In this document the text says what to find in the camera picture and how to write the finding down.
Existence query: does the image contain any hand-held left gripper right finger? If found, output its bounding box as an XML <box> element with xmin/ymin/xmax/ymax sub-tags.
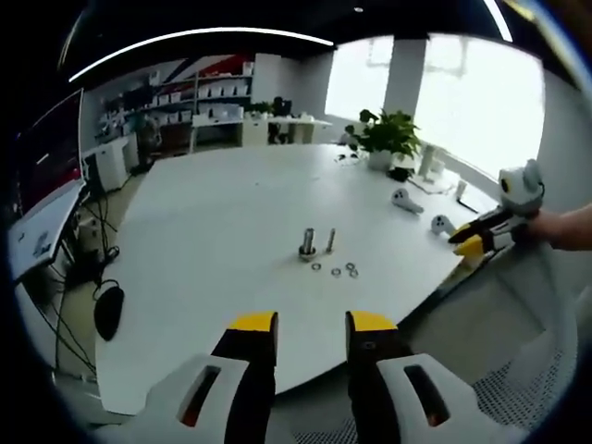
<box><xmin>345</xmin><ymin>311</ymin><xmax>526</xmax><ymax>444</ymax></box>

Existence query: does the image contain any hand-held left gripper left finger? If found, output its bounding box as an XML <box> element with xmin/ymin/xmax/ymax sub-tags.
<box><xmin>105</xmin><ymin>310</ymin><xmax>280</xmax><ymax>444</ymax></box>

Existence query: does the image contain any thick threaded metal stud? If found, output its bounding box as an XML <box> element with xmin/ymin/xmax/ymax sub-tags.
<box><xmin>298</xmin><ymin>228</ymin><xmax>318</xmax><ymax>262</ymax></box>

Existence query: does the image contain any white handheld controller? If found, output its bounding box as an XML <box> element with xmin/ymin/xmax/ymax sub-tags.
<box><xmin>430</xmin><ymin>215</ymin><xmax>457</xmax><ymax>238</ymax></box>
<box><xmin>390</xmin><ymin>188</ymin><xmax>426</xmax><ymax>216</ymax></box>

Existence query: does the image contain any grey mesh office chair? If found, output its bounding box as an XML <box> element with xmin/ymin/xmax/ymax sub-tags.
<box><xmin>289</xmin><ymin>240</ymin><xmax>586</xmax><ymax>444</ymax></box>

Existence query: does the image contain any white bottle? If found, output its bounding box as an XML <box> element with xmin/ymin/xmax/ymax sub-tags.
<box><xmin>419</xmin><ymin>143</ymin><xmax>438</xmax><ymax>179</ymax></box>

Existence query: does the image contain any green potted plant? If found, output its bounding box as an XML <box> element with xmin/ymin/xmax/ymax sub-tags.
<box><xmin>344</xmin><ymin>108</ymin><xmax>423</xmax><ymax>171</ymax></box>

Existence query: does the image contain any black computer mouse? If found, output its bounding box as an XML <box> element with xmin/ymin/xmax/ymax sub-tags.
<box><xmin>93</xmin><ymin>285</ymin><xmax>126</xmax><ymax>342</ymax></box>

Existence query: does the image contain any white counter desk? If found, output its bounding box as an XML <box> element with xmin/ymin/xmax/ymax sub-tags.
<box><xmin>191</xmin><ymin>115</ymin><xmax>334</xmax><ymax>149</ymax></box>

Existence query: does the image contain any white cabinet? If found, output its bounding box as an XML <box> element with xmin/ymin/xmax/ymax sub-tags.
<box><xmin>82</xmin><ymin>138</ymin><xmax>140</xmax><ymax>193</ymax></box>

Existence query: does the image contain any white standing desk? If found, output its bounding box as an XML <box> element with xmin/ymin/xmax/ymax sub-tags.
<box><xmin>7</xmin><ymin>184</ymin><xmax>89</xmax><ymax>284</ymax></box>

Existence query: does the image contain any shelf unit with white boxes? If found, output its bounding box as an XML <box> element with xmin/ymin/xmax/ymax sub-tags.
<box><xmin>94</xmin><ymin>59</ymin><xmax>255</xmax><ymax>140</ymax></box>

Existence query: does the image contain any large dark monitor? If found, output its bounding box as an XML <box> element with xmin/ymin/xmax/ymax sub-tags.
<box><xmin>12</xmin><ymin>88</ymin><xmax>87</xmax><ymax>218</ymax></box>

